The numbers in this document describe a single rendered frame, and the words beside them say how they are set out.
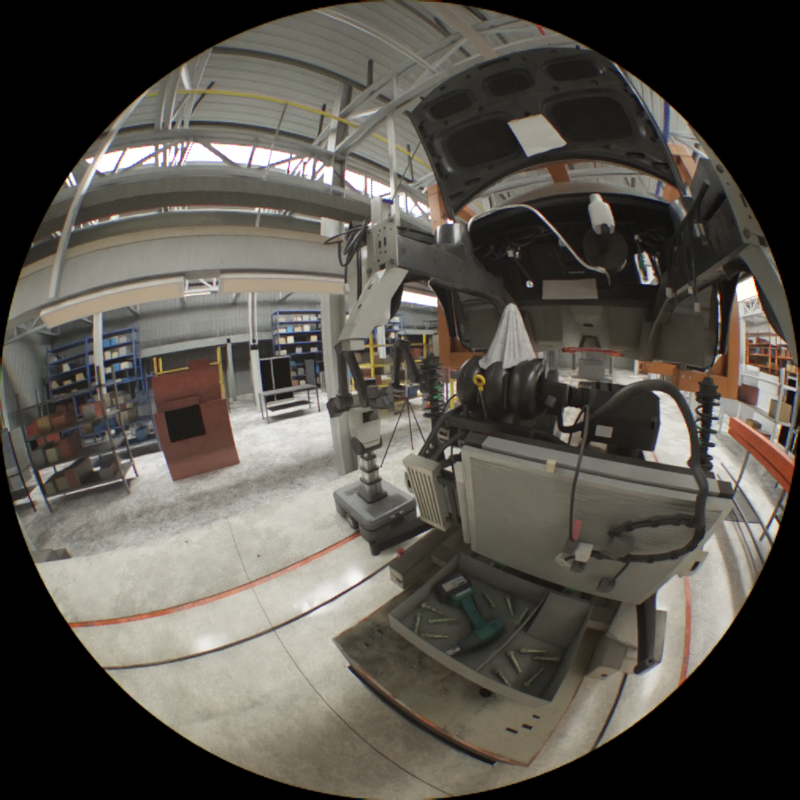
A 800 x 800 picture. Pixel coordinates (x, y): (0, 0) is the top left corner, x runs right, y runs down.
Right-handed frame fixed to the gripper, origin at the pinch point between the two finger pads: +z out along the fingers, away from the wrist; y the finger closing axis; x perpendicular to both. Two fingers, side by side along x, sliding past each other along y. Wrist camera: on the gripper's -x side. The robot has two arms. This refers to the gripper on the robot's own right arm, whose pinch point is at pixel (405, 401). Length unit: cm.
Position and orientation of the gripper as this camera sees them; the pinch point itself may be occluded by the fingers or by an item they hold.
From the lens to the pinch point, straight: 131.5
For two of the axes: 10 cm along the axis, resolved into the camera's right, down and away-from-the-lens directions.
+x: 1.2, 0.3, 9.9
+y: -0.7, -10.0, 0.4
